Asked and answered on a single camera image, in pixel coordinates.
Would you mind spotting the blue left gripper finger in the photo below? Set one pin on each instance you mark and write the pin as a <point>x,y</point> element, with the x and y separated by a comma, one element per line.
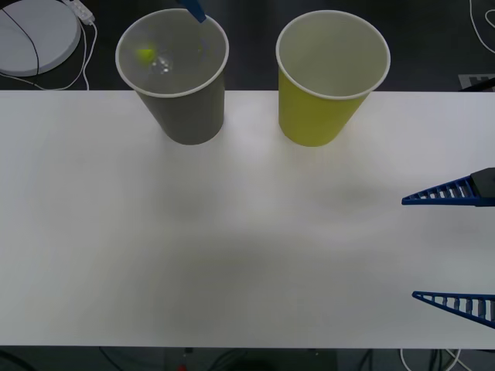
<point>193,9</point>

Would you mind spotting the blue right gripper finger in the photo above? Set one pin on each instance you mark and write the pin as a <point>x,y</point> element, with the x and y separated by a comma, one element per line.
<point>419,295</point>
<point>483,181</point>

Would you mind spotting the white power strip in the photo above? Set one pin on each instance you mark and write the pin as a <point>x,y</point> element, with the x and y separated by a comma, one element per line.
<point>83,11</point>

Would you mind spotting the grey plastic waste bin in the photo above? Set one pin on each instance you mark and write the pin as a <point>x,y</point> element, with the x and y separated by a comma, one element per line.
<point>185,116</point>

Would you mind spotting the white round floor base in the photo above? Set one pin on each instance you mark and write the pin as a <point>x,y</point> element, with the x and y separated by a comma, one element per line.
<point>50,35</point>

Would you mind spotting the yellow-green plastic waste bin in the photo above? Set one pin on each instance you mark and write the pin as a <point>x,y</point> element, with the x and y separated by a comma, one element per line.
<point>309,116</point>

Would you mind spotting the grey floor outlet box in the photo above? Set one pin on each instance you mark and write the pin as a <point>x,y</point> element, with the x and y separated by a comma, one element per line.
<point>466,82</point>

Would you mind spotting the clear bottle with green cap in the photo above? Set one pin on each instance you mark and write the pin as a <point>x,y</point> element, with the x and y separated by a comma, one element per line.
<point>145,54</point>

